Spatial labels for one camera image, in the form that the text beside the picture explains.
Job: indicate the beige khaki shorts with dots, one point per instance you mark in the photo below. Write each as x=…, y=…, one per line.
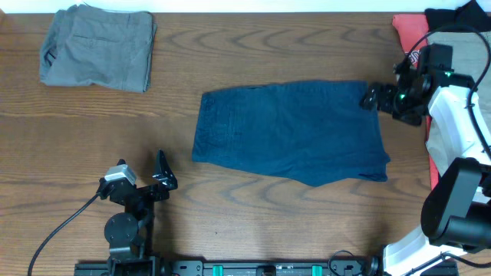
x=469, y=58

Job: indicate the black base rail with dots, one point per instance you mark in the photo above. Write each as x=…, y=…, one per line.
x=198, y=268

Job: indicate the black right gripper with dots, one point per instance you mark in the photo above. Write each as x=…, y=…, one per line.
x=386, y=101

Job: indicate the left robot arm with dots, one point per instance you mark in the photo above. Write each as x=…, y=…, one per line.
x=130, y=233

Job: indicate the black garment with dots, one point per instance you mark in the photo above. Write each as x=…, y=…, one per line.
x=470, y=14

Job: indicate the dark blue shorts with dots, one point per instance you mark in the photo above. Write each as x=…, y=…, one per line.
x=314, y=132

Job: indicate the red printed t-shirt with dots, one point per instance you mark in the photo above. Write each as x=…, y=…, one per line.
x=411, y=28

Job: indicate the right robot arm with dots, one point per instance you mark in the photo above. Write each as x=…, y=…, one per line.
x=455, y=218

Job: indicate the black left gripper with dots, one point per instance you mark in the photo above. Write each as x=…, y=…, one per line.
x=142, y=192

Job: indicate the folded grey shorts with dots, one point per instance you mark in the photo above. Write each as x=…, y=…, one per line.
x=88, y=46

